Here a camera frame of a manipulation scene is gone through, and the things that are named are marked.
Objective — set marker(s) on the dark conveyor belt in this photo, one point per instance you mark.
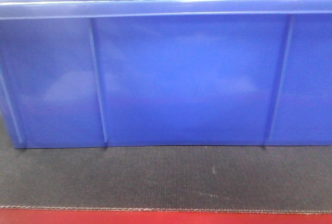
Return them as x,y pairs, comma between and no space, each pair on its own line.
252,179

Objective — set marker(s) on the red conveyor edge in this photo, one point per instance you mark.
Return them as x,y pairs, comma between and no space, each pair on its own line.
20,215

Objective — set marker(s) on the large blue plastic bin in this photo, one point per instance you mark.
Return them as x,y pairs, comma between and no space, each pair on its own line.
105,73

